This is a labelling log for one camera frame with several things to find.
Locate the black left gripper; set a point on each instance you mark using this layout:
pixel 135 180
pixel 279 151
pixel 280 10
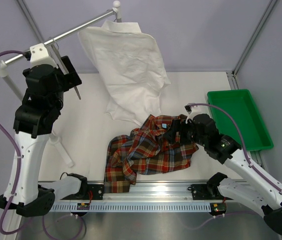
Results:
pixel 69 79

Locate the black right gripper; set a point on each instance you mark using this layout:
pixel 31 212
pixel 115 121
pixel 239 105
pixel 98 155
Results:
pixel 181 126

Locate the plaid flannel shirt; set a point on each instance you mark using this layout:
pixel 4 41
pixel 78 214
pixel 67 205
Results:
pixel 145 152

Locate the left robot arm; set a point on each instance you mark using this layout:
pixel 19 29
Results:
pixel 33 122

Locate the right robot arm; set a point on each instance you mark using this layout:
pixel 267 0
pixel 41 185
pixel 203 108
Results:
pixel 263 196

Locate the white shirt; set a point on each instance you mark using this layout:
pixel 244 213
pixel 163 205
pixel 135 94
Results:
pixel 131 66

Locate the green plastic bin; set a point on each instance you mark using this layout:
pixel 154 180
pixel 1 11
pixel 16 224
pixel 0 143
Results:
pixel 240 105

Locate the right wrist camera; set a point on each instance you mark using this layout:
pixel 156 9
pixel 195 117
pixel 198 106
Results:
pixel 192 111

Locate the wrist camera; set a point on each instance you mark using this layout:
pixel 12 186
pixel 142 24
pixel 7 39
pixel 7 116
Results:
pixel 40 55
pixel 192 111

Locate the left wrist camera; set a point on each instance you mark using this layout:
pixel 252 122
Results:
pixel 40 55

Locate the aluminium mounting rail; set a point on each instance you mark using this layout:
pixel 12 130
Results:
pixel 157 191

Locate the white slotted cable duct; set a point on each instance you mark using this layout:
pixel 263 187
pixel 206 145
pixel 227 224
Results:
pixel 138 207

